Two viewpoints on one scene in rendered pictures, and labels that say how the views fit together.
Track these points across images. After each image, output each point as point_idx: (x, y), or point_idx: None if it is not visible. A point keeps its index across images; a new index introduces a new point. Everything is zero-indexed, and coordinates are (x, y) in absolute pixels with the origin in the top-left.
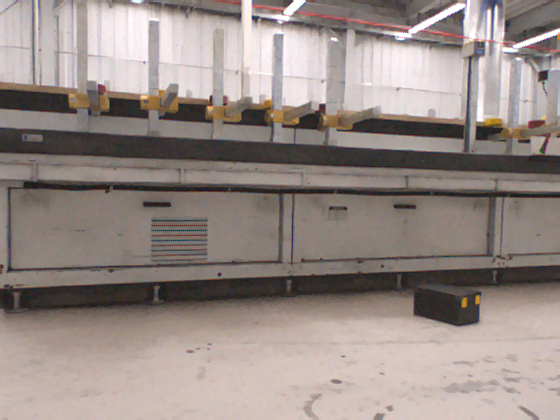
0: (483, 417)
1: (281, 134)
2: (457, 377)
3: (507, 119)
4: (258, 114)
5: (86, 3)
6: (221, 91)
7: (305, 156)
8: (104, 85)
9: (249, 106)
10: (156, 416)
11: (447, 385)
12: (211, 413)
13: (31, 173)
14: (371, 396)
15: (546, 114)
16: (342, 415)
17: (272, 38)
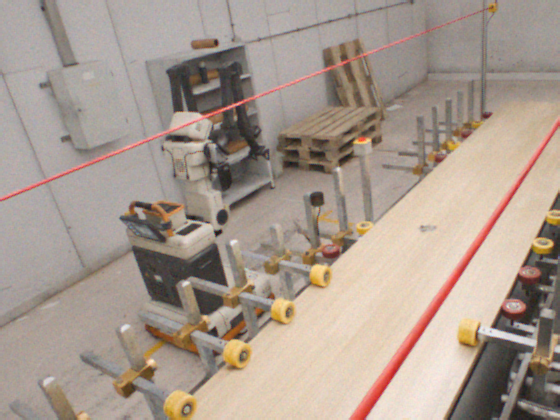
0: (328, 241)
1: (433, 164)
2: (340, 251)
3: (347, 220)
4: None
5: (468, 80)
6: (445, 132)
7: None
8: (483, 114)
9: (415, 145)
10: (385, 210)
11: (341, 247)
12: (377, 215)
13: None
14: (354, 234)
15: (319, 236)
16: (354, 227)
17: (438, 107)
